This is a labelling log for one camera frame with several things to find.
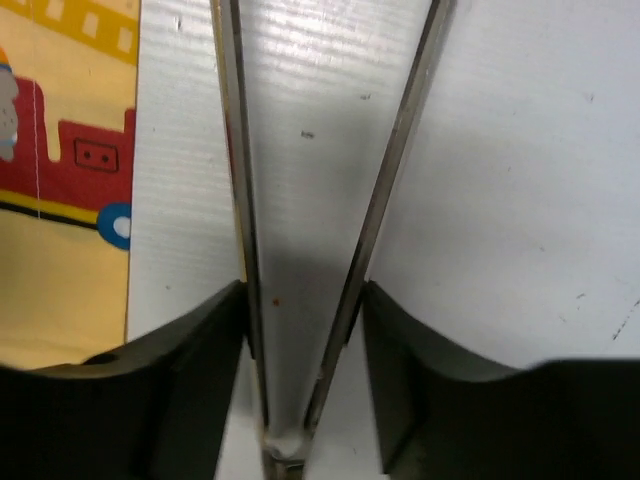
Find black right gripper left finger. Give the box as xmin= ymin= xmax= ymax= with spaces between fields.
xmin=1 ymin=281 xmax=245 ymax=479

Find yellow vehicle-print placemat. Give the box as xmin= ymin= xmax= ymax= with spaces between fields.
xmin=1 ymin=1 xmax=141 ymax=369

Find metal serving tongs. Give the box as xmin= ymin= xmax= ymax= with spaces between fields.
xmin=210 ymin=1 xmax=455 ymax=479

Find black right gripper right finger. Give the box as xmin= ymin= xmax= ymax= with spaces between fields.
xmin=362 ymin=283 xmax=639 ymax=479

